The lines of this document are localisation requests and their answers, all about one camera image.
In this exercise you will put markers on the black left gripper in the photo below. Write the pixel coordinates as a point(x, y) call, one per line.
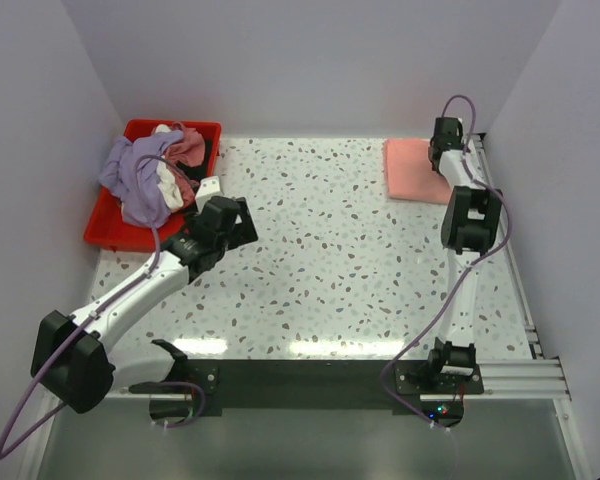
point(243, 232)

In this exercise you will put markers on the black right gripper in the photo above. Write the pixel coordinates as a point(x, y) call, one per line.
point(460, 141)

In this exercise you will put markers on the salmon pink t shirt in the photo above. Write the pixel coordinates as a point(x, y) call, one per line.
point(409, 174)

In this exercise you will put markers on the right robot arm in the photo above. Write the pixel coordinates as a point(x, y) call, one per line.
point(468, 232)

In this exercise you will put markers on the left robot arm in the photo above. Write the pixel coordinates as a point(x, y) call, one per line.
point(74, 356)

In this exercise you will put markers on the black t shirt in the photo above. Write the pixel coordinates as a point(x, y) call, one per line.
point(202, 165)

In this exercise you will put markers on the white t shirt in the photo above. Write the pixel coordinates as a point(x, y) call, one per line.
point(176, 191)

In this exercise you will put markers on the dusty rose t shirt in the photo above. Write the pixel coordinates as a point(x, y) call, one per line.
point(189, 151)

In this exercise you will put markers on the red plastic bin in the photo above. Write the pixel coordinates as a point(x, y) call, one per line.
point(106, 228)

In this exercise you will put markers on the lavender t shirt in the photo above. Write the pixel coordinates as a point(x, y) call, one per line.
point(130, 174)

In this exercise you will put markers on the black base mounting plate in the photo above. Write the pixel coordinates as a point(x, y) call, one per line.
point(212, 387)

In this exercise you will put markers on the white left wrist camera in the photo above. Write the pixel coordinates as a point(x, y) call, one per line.
point(209, 188)

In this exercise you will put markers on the aluminium frame rail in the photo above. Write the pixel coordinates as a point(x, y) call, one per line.
point(339, 272)

